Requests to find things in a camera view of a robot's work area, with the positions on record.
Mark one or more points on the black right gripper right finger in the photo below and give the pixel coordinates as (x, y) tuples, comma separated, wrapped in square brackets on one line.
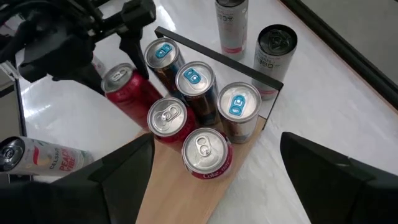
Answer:
[(335, 193)]

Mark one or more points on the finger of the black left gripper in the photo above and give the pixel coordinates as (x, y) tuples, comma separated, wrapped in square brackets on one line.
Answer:
[(81, 73), (136, 15)]

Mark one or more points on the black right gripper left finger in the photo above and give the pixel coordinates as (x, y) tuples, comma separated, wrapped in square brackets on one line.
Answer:
[(93, 199)]

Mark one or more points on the blue silver energy drink can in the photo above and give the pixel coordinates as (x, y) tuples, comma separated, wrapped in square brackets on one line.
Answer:
[(161, 53), (237, 101), (194, 77)]

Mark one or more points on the red cola can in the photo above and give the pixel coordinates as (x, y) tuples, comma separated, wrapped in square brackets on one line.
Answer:
[(205, 149), (168, 116), (130, 96)]

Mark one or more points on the white Celsius drink can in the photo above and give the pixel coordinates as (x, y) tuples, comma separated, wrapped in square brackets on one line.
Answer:
[(273, 59), (56, 158), (231, 28)]

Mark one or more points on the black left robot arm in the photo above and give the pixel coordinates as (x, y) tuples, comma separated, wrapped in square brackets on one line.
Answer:
[(18, 12)]

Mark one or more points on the wooden shelf with black frame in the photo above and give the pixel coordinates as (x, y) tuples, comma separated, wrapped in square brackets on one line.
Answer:
[(186, 202)]

